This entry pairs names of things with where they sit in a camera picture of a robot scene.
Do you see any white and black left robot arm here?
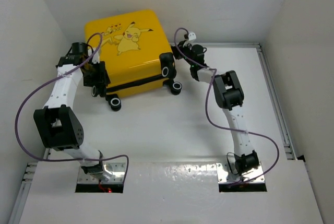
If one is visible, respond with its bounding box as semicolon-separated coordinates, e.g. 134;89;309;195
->
33;42;113;182

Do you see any yellow suitcase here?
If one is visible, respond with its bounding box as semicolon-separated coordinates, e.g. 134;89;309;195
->
85;9;182;111

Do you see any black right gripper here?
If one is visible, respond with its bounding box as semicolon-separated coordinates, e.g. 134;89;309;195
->
172;40;196;66

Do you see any aluminium frame rail left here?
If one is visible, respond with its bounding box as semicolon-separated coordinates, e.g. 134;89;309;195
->
8;162;38;224

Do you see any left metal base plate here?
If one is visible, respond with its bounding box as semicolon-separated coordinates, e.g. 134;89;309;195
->
77;162;126;184

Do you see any white front platform board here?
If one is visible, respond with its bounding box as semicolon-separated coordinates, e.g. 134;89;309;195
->
20;161;322;223

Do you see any metal base plate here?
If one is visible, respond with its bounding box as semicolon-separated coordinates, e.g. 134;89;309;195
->
77;162;126;184
216;163;265;184

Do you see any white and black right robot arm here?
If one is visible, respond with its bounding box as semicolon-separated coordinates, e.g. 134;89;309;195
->
173;28;259;176

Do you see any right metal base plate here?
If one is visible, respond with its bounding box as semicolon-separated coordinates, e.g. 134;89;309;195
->
216;163;265;184

